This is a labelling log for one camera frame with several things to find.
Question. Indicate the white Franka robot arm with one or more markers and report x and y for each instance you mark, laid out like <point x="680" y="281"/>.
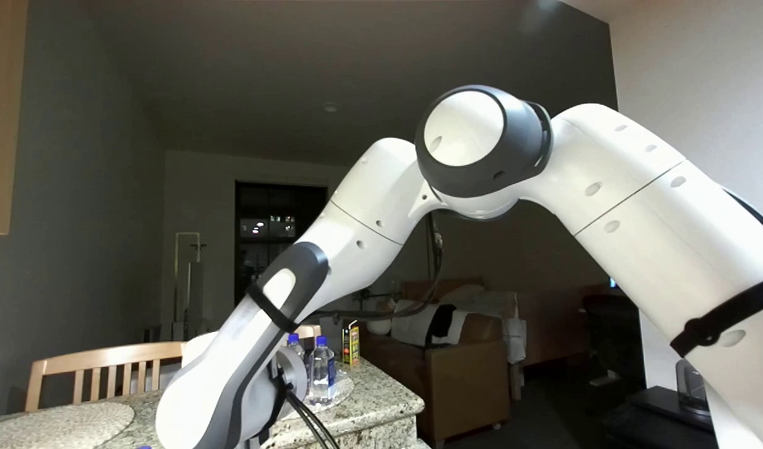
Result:
<point x="498" y="190"/>

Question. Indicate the dark night window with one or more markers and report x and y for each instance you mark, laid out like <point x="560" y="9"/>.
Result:
<point x="271" y="226"/>

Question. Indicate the yellow drink carton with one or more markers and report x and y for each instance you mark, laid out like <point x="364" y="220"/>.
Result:
<point x="352" y="345"/>

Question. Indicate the clear plastic water bottle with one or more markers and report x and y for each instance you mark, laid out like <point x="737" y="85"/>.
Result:
<point x="294" y="338"/>
<point x="321" y="371"/>

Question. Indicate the brown armchair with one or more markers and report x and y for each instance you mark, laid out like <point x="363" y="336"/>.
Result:
<point x="469" y="390"/>

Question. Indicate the thin metal floor stand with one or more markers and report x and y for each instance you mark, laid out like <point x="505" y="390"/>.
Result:
<point x="188" y="276"/>

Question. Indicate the light wooden slat chair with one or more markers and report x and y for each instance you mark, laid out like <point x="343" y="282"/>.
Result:
<point x="99" y="363"/>

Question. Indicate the light wooden wall cabinet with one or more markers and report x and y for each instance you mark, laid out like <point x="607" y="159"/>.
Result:
<point x="1" y="116"/>

